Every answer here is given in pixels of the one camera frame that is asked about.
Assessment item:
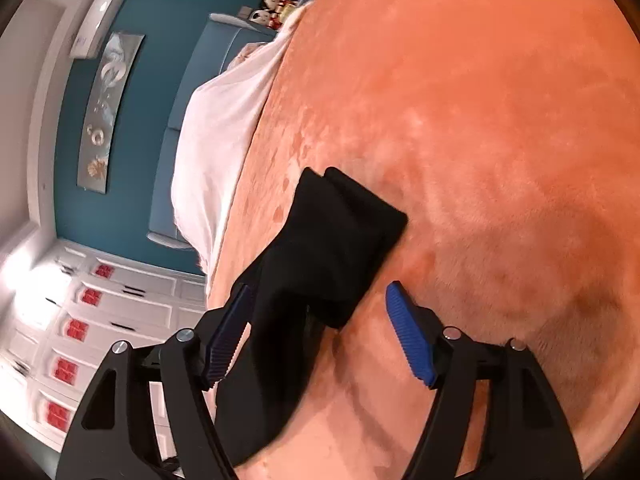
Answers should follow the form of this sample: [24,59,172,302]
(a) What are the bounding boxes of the orange plush blanket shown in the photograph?
[205,0,640,480]

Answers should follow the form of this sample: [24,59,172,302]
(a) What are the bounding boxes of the blue padded headboard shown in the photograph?
[146,12,281,251]

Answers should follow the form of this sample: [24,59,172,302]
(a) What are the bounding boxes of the long silver wall art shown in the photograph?
[76,31,146,194]

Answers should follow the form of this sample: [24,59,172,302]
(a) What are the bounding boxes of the black pants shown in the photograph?
[215,166,409,468]

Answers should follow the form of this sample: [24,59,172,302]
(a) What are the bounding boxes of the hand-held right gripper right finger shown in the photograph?
[385,281,584,480]

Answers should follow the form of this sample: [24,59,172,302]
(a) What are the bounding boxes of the white panelled wardrobe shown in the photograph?
[0,239,211,467]

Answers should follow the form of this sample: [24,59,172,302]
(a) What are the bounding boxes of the white bed sheet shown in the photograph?
[171,2,315,301]

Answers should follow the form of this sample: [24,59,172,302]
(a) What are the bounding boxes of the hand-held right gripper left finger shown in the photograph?
[55,284,256,480]

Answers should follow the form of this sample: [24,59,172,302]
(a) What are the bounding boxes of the red and yellow box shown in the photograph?
[276,0,302,29]

